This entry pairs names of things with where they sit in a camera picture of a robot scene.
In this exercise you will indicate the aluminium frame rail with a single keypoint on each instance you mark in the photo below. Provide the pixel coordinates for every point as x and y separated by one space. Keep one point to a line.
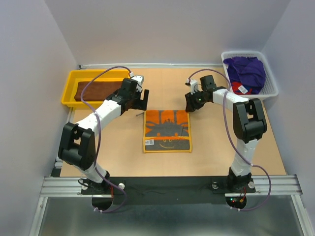
69 186

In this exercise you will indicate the red blue towel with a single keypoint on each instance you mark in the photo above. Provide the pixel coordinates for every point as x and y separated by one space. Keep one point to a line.
240 89

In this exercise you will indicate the white plastic basket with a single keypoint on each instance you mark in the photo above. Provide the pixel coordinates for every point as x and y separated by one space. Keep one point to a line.
270 88

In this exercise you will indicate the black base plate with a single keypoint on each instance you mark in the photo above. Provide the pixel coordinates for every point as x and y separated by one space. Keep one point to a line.
138 191

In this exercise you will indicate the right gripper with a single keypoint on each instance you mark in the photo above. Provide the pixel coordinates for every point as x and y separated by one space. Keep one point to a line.
191 105

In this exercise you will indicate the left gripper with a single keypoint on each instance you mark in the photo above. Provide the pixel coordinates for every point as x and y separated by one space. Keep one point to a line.
141 104

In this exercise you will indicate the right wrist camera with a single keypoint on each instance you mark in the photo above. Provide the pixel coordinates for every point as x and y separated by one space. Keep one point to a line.
193 85

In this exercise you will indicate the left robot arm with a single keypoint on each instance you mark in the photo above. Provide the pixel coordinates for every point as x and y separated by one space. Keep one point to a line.
77 145

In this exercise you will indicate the brown towel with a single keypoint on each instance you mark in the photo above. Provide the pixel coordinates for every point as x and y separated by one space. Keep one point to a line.
99 91

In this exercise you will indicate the purple towel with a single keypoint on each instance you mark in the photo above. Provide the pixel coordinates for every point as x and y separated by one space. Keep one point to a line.
249 71

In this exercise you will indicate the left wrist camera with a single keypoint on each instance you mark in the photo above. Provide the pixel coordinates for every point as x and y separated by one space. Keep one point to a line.
139 79

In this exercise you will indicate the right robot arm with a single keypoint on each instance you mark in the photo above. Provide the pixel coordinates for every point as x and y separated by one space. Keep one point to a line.
248 119

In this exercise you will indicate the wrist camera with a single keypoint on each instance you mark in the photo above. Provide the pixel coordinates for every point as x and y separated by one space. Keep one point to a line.
139 79
193 85

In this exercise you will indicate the orange towel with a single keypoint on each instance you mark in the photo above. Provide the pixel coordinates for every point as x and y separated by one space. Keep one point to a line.
166 131

